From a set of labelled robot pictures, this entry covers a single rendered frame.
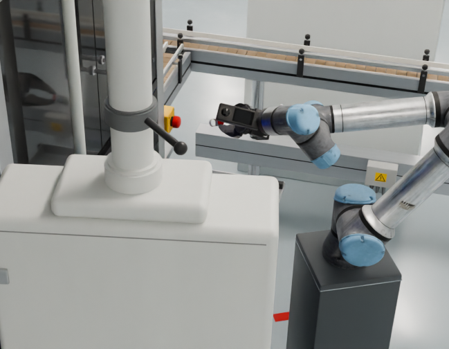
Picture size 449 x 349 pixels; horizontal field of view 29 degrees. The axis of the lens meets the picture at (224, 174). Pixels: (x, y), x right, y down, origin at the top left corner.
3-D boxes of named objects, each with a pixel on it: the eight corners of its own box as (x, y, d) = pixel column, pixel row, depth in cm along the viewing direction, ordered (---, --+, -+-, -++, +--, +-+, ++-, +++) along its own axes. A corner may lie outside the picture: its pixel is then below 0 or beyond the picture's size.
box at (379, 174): (364, 184, 348) (367, 165, 343) (365, 178, 352) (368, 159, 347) (394, 189, 346) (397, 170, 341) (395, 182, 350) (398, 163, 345)
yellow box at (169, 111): (147, 133, 281) (146, 113, 277) (153, 122, 286) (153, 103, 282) (169, 136, 279) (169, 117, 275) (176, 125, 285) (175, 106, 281)
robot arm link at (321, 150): (339, 137, 229) (315, 109, 224) (344, 160, 220) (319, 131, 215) (315, 153, 232) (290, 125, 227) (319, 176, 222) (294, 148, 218)
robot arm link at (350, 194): (368, 215, 258) (373, 176, 251) (375, 242, 247) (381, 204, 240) (328, 214, 258) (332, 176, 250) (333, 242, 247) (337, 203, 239)
